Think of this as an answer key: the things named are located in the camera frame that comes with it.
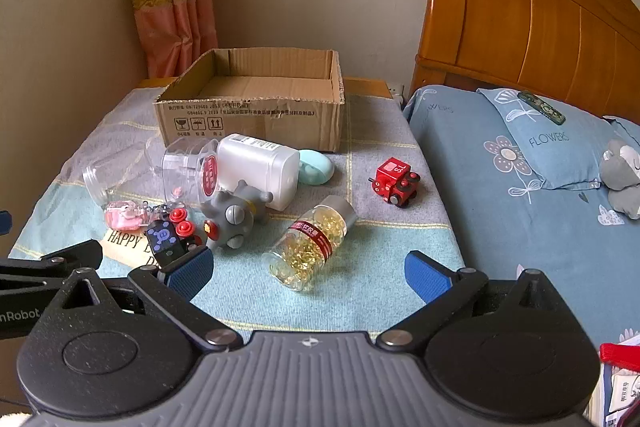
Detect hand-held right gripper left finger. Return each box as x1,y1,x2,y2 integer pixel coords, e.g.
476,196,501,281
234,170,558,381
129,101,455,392
59,246,246,354

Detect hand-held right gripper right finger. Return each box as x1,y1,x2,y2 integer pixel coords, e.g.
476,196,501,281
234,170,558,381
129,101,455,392
374,250,572,352

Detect black toy car red wheels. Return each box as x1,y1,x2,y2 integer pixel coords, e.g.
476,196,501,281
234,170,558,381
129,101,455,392
144,207,202,270

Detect red toy train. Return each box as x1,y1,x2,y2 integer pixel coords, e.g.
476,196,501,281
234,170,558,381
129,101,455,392
369,159,422,209

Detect clear plastic jar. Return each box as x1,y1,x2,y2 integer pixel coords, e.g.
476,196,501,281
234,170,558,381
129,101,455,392
82,134,171,206

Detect clear jar with red label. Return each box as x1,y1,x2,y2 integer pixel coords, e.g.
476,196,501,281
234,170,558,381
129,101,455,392
161,138,223,212

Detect clear bottle of yellow capsules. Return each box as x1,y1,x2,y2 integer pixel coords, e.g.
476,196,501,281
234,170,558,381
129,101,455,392
263,195,357,293

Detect cardboard box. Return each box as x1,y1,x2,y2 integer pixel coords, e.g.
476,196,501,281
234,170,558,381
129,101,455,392
152,48,347,154

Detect grey animal toy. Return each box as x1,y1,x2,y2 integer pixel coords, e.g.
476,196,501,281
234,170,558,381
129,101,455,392
200,179,275,252

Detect white plastic bottle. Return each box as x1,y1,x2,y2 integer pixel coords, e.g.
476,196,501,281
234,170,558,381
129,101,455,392
216,133,301,212

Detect light blue oval case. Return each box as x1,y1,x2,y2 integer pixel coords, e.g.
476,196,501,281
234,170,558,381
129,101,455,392
297,148,335,186

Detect blue flower print pillow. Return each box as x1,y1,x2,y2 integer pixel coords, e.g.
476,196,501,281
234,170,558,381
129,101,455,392
476,87,619,190

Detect grey plush toy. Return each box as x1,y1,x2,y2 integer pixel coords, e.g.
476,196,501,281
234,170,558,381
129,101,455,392
598,139,640,220

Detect printed white packet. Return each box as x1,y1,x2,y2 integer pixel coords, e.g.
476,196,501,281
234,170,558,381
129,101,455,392
597,361,640,427

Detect wooden bed headboard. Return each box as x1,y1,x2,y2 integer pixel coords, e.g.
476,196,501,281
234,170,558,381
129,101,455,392
410,0,640,124

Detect pink keychain charm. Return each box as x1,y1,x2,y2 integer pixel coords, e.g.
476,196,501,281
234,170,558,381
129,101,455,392
105,200,151,233

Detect red strap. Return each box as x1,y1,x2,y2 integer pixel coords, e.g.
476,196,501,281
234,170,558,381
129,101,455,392
599,342,640,366

